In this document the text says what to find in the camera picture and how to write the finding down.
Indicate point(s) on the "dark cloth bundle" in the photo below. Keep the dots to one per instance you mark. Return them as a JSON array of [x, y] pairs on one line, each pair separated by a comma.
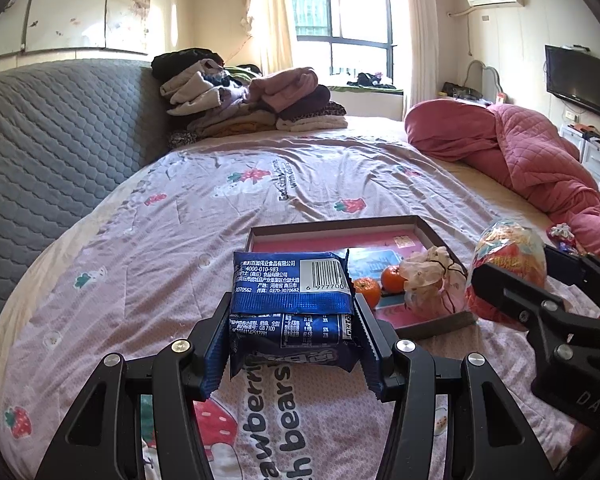
[[370, 80]]

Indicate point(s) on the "window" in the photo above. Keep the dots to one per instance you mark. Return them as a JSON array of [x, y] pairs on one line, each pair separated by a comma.
[[350, 15]]

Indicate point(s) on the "white curved chair back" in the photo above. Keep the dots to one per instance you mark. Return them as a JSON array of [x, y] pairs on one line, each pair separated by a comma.
[[490, 77]]

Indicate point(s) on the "green window seat mat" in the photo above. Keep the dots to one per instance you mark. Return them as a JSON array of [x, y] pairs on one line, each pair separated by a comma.
[[365, 90]]

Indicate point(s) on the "floral wall panel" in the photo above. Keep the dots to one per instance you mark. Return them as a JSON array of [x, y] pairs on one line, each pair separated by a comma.
[[70, 5]]

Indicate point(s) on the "black television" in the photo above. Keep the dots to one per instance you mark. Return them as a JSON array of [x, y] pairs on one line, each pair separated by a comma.
[[577, 80]]

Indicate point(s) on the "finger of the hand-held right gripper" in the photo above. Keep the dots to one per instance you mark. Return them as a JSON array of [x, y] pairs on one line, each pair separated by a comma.
[[510, 292], [590, 272]]

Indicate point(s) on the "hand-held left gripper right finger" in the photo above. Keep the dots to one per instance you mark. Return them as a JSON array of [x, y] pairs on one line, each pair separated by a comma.
[[387, 355]]

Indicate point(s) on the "pink quilt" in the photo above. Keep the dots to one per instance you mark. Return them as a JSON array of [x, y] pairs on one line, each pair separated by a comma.
[[520, 155]]

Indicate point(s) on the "cream curtain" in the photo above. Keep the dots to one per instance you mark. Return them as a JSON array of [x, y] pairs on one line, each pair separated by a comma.
[[270, 15], [420, 35]]

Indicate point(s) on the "beige mesh pouch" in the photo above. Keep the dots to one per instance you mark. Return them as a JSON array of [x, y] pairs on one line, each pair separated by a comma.
[[430, 280]]

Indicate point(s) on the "black bag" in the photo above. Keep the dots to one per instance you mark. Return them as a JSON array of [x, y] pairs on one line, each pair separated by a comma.
[[460, 91]]

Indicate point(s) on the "cream bed sheet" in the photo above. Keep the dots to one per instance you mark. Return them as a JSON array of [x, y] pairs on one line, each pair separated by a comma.
[[480, 185]]

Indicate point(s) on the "white drawer cabinet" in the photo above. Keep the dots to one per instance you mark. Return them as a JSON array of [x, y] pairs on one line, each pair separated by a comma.
[[590, 155]]

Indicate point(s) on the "blue snack packet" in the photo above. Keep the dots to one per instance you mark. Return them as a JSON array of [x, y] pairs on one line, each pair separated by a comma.
[[290, 305]]

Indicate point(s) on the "red yellow egg snack packet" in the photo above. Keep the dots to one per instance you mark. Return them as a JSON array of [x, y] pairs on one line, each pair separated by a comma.
[[510, 255]]

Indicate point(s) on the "small toy doll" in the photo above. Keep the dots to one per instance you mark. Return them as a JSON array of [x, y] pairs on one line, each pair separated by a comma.
[[562, 234]]

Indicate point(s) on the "brown cardboard box tray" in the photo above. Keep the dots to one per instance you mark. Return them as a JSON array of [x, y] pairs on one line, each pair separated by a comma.
[[432, 329]]

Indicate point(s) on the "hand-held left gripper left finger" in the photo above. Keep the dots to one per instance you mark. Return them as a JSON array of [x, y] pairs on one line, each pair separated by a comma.
[[212, 365]]

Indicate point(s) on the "grey quilted headboard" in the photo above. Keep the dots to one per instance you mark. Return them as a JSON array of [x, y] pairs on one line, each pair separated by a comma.
[[55, 160]]

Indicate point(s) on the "orange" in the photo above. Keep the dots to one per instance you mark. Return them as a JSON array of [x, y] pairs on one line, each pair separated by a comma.
[[367, 291], [394, 279]]

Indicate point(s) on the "pile of folded clothes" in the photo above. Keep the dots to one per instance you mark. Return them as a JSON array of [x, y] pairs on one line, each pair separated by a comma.
[[240, 95]]

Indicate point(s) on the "strawberry printed blanket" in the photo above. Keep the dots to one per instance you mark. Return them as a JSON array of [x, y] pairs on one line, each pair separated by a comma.
[[130, 240]]

